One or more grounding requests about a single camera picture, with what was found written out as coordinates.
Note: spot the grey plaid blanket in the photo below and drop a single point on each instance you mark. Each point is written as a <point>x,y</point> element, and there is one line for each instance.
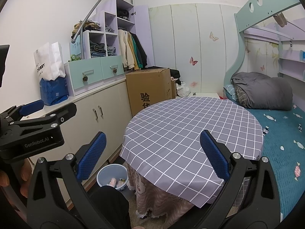
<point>241,96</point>

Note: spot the purple cubby shelf unit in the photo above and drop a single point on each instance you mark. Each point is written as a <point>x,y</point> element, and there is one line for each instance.
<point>143,33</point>

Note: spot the round table checked cloth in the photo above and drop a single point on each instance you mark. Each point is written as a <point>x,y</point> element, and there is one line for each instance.
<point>190,128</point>

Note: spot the folded jeans stack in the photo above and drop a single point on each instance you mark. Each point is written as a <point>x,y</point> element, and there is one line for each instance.
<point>111,50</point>
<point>97,50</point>

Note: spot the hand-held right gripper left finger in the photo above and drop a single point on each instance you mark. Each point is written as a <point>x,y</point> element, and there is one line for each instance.
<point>91,155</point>

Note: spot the teal bedsheet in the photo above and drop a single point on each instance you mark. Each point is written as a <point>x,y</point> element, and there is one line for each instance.
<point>286,152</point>

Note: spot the olive clothes pile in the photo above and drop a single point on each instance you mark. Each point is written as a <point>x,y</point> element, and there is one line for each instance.
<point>87,26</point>

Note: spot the grey folded clothes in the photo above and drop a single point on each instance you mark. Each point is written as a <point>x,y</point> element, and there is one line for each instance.
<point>109,28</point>

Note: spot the dark folded clothes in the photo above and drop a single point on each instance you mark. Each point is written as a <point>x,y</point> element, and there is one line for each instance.
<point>123,13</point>

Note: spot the white waste bin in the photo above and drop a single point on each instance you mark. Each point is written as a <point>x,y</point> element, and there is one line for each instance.
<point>104,174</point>

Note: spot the blue bag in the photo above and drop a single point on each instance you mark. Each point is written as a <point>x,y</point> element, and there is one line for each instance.
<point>53,91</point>

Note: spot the brown hanging object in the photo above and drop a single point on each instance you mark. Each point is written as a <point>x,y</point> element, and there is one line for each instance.
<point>280,19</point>

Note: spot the blue tag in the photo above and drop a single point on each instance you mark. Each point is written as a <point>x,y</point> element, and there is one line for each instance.
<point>303,56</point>

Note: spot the white plastic bag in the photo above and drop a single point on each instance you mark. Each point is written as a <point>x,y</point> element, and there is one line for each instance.
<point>183,89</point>

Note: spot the light blue paper sign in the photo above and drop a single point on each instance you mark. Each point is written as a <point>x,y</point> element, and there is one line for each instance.
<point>76,47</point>

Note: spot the pine cone ornament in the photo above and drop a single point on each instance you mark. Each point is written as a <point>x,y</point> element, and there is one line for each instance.
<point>84,78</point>
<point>115,71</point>

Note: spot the small butterfly sticker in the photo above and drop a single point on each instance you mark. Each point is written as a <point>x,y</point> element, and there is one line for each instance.
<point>262,67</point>

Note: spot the teal drawer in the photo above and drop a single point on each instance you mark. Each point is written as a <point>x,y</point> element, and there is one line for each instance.
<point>83,74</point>
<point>112,69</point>

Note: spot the small green plant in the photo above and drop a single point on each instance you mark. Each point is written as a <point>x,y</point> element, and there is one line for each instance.
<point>75,58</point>

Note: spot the light blue checked pillow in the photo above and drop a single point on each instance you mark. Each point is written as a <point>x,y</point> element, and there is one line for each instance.
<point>231,91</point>

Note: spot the person's left hand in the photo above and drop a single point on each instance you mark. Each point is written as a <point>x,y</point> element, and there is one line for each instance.
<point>26,176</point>

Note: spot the teal bunk bed frame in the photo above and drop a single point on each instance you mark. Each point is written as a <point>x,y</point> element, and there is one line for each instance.
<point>252,12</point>

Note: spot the small printed box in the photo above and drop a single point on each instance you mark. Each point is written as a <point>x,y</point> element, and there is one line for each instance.
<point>122,180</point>

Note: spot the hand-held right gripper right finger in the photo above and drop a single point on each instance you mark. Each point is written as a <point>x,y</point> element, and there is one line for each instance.
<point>214,155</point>

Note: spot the large cardboard box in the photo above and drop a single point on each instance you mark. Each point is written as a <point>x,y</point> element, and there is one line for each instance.
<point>147,85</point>

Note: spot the grey metal handrail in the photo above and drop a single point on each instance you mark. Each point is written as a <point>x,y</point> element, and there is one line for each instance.
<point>100,7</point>

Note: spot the black clothes pile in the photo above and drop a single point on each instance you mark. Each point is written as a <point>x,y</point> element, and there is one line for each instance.
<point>175,73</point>

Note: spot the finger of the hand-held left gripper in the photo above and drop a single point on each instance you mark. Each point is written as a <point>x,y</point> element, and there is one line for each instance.
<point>64,114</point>
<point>31,106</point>

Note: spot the pink butterfly sticker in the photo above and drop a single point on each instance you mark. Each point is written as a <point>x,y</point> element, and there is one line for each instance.
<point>193,60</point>

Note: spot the purple headboard shelf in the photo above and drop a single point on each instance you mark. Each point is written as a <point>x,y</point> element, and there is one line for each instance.
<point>286,52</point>

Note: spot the row of hanging clothes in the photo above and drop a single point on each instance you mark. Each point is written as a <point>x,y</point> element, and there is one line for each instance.
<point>131,50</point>

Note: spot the grey quilt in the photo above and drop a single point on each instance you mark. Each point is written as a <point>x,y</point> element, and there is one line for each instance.
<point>264,90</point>

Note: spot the pink wrapper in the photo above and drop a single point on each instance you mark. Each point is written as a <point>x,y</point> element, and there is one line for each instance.
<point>112,182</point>

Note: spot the white low cabinet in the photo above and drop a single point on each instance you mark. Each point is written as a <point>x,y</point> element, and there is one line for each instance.
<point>107,105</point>

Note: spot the brown patterned table skirt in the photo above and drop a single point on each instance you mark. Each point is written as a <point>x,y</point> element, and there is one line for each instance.
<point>162,195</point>

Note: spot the cream butterfly sticker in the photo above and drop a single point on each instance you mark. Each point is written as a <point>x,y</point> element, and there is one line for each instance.
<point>213,36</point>

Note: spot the pink flower sticker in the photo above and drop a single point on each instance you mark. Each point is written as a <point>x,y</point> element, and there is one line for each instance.
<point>194,84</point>

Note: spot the white paper bag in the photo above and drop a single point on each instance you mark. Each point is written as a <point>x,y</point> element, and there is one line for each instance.
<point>48,62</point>

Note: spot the white board platform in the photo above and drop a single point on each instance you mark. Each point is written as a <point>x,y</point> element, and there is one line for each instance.
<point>205,95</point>

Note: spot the person's black trouser leg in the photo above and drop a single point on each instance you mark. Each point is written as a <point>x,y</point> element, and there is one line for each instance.
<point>112,207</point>

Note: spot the small cardboard box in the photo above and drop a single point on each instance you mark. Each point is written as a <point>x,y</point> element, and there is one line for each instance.
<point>174,88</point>

